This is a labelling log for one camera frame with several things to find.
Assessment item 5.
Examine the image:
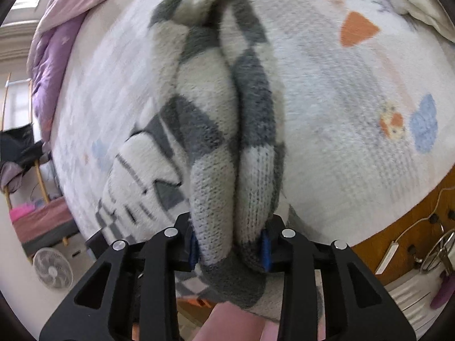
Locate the grey white checkered cardigan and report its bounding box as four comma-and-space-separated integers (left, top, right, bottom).
96, 0, 285, 321

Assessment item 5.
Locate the wooden clothes rack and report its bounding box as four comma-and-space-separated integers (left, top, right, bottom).
0, 72, 70, 247

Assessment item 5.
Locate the white standing fan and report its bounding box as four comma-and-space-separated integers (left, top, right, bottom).
32, 248, 74, 290

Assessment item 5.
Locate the pink striped towel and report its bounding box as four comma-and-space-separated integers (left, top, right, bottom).
9, 196, 79, 256

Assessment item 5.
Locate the black hanging jacket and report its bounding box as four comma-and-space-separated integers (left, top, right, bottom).
1, 124, 50, 193

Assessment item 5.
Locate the floral white bed sheet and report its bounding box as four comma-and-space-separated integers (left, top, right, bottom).
51, 0, 454, 245

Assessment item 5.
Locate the purple floral quilt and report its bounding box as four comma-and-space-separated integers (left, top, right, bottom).
27, 0, 106, 142

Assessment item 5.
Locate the white charger cable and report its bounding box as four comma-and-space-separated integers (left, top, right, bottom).
375, 184, 455, 276

